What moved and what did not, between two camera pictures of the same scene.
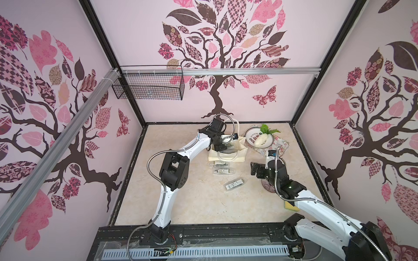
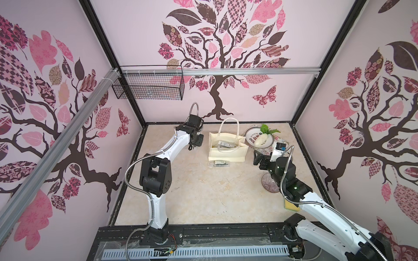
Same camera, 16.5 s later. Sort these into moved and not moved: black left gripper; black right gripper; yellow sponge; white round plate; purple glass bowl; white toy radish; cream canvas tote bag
Moved: black left gripper; black right gripper
Not moved: cream canvas tote bag; yellow sponge; purple glass bowl; white toy radish; white round plate
